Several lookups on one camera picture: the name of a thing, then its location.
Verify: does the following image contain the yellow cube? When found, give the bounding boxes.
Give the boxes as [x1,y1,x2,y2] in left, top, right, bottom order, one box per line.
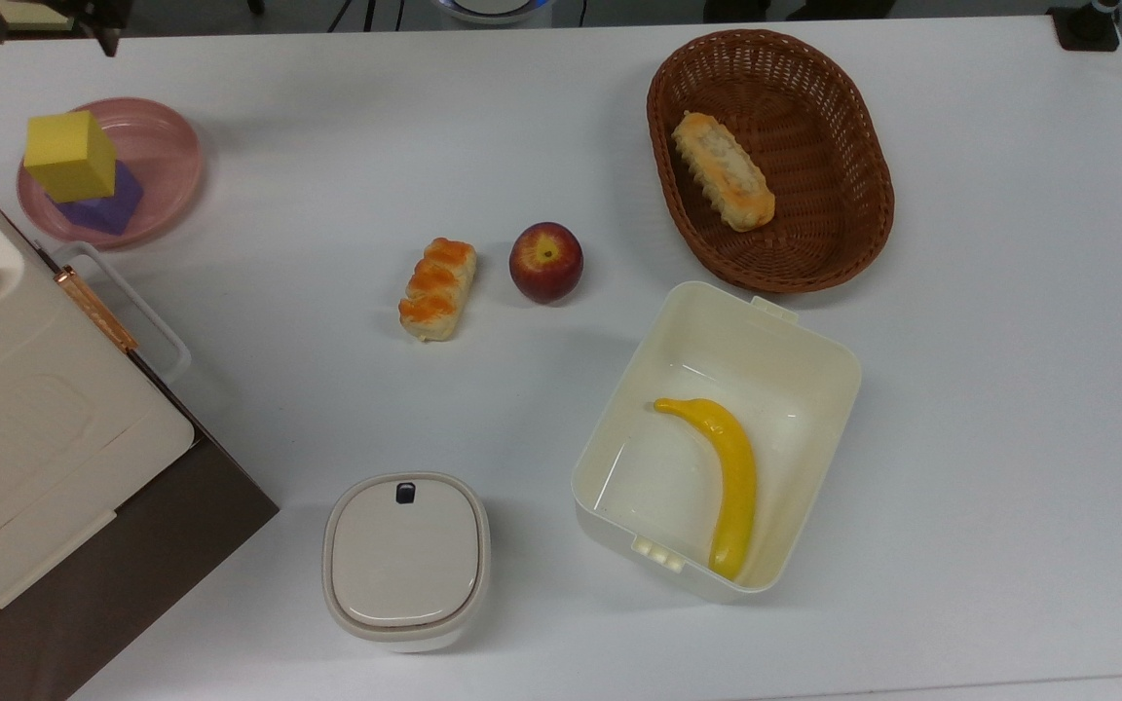
[23,110,119,204]

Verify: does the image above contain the purple cube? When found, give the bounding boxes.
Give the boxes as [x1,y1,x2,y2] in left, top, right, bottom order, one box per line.
[55,161,145,237]

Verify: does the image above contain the pink plate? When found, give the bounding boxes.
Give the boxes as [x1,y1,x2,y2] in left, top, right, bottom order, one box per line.
[17,96,204,250]

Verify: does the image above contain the black tripod legs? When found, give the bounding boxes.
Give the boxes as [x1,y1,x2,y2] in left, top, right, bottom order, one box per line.
[327,0,406,32]

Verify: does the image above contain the orange glazed toy bread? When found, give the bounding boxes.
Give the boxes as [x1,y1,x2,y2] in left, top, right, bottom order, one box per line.
[397,237,478,343]

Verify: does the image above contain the red toy apple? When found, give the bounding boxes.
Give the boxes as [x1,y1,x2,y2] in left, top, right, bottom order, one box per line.
[508,222,584,306]

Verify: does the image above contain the dark brown wooden crate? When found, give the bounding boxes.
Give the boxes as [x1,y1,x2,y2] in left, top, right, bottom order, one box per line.
[0,350,281,701]

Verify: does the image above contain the white lidded canister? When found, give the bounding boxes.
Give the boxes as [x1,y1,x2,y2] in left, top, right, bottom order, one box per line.
[321,471,492,653]

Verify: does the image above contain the pale long toy bread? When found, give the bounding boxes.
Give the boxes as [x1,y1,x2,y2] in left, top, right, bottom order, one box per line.
[670,110,777,233]

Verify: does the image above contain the brown wicker basket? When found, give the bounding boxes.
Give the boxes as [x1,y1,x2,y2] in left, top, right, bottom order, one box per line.
[646,28,896,295]

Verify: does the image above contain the yellow toy banana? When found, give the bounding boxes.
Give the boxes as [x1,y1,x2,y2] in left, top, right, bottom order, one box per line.
[654,396,758,582]

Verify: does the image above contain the cream open plastic box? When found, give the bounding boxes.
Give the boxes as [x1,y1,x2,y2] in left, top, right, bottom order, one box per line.
[571,281,863,597]

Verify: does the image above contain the cream plastic cabinet with handles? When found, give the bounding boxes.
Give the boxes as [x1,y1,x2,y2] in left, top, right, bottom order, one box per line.
[0,146,197,653]

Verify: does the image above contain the black clamp mount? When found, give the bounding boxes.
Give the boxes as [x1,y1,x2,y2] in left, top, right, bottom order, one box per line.
[1048,0,1122,53]

